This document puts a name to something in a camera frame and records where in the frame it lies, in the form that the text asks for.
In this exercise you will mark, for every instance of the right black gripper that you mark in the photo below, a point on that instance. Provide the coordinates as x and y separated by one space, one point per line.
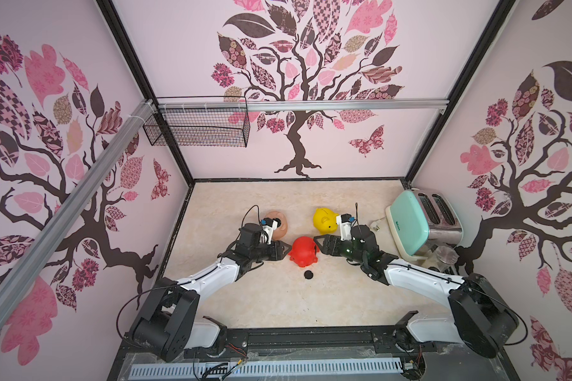
334 246

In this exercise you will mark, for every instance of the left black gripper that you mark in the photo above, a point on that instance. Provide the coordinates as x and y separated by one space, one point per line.
280 247

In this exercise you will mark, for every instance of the red piggy bank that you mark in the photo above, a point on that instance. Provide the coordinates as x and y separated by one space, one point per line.
304 252

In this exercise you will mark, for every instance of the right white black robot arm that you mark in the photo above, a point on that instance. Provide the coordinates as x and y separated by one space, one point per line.
478 317

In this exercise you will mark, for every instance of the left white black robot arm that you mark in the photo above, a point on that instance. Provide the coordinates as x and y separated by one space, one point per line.
168 322

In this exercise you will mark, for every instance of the yellow piggy bank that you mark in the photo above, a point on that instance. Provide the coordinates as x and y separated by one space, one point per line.
324 220

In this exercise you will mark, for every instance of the white toaster plug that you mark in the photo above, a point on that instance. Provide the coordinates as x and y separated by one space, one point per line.
379 225

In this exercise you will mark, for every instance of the mint green toaster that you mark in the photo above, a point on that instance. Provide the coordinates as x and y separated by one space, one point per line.
421 221

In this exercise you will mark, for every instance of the glass jar black lid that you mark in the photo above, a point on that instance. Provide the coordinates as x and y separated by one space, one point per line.
443 259

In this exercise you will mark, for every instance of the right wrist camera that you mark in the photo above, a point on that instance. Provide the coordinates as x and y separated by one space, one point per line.
345 222

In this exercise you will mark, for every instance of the white cable duct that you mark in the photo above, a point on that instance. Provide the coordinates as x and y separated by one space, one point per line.
287 369

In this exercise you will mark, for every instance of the back aluminium rail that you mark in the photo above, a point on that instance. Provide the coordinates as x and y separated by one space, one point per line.
386 104

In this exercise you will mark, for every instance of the aluminium rail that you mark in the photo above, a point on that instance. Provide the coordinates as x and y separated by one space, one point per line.
386 104
22 276

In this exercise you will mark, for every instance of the black wire basket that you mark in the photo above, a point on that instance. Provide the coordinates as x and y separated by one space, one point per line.
200 124

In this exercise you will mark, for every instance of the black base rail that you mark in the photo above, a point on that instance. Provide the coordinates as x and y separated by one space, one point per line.
379 338

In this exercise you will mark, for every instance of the left aluminium rail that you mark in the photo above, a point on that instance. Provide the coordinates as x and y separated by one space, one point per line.
22 276

